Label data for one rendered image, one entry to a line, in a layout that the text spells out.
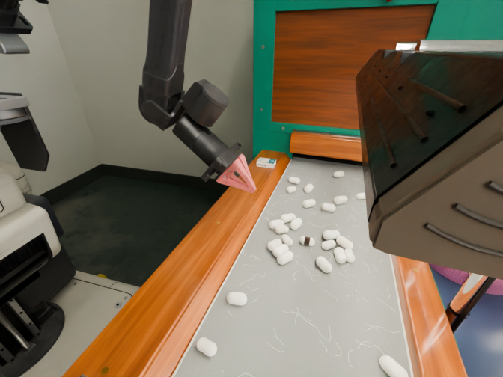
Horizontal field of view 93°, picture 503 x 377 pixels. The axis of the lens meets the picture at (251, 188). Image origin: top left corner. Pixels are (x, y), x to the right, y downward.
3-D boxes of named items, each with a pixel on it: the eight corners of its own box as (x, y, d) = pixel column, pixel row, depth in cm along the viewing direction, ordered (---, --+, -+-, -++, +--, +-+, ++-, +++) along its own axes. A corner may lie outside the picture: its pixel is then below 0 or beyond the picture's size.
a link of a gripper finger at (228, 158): (267, 176, 51) (235, 146, 50) (257, 194, 45) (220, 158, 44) (248, 194, 55) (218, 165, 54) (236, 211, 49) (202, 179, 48)
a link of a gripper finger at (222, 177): (271, 172, 53) (239, 142, 52) (260, 187, 47) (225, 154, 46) (252, 188, 57) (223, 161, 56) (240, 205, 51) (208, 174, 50)
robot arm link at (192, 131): (180, 126, 53) (164, 132, 48) (195, 102, 49) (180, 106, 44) (203, 147, 53) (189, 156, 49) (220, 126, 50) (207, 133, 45)
